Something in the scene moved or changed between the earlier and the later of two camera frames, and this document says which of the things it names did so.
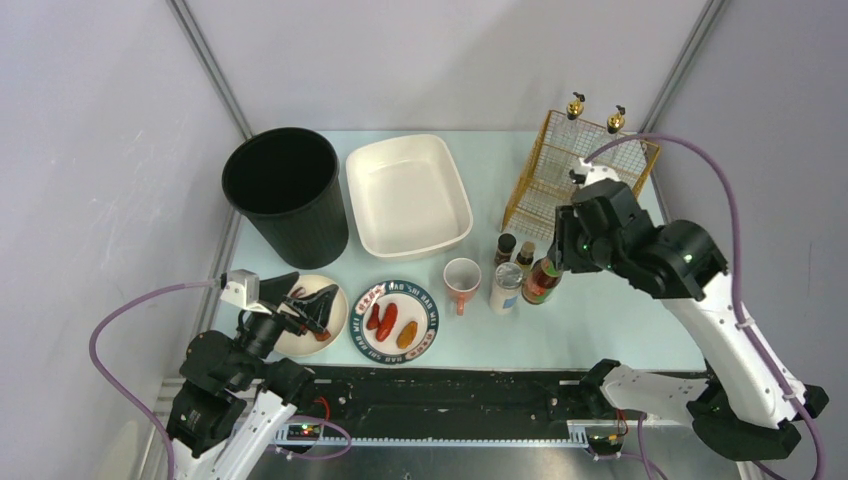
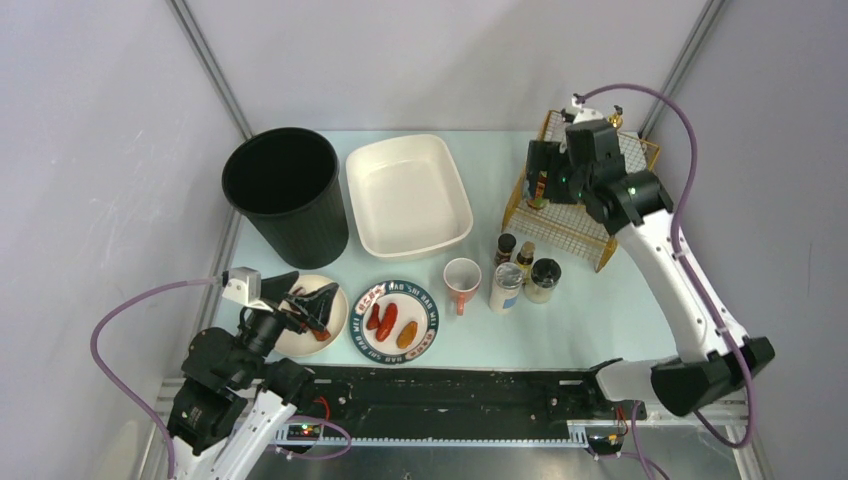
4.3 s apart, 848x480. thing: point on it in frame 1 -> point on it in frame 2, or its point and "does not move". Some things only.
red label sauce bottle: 542,280 -> 540,201
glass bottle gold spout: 615,121 does not move
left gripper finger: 317,304 does not move
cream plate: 308,345 does not move
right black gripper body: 566,240 -> 542,168
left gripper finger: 273,290 does not move
